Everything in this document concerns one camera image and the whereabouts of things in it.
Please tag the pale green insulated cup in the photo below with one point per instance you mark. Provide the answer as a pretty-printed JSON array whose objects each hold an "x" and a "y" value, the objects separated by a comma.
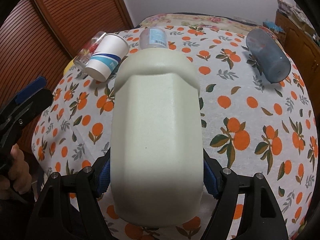
[{"x": 156, "y": 139}]

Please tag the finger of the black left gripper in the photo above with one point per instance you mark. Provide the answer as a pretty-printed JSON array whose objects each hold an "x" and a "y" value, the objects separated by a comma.
[{"x": 21, "y": 110}]

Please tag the floral bed quilt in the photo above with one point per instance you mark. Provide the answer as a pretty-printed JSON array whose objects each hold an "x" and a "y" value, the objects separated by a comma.
[{"x": 195, "y": 20}]

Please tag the white paper cup blue stripes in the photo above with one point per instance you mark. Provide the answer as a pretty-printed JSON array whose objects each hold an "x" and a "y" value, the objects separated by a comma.
[{"x": 107, "y": 56}]

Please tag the blue plastic bag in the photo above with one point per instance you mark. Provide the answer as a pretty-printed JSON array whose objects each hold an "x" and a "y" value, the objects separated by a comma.
[{"x": 273, "y": 27}]

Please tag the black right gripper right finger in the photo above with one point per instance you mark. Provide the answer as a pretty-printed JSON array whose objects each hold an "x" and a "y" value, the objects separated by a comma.
[{"x": 261, "y": 215}]

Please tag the frosted plastic bottle blue label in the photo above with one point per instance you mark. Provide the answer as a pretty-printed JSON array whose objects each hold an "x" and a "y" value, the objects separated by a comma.
[{"x": 153, "y": 37}]

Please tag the clear glass red print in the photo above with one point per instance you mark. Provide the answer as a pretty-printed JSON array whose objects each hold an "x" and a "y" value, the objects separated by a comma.
[{"x": 83, "y": 57}]

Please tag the wooden sideboard cabinet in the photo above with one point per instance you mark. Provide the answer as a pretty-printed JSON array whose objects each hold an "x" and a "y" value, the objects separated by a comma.
[{"x": 304, "y": 52}]

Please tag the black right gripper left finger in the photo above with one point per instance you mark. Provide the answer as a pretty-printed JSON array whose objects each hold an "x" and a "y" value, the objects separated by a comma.
[{"x": 67, "y": 207}]

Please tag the blue translucent plastic cup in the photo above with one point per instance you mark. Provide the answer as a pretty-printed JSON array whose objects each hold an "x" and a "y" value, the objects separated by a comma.
[{"x": 270, "y": 57}]

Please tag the person left hand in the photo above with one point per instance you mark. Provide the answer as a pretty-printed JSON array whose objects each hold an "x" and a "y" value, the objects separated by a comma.
[{"x": 18, "y": 174}]

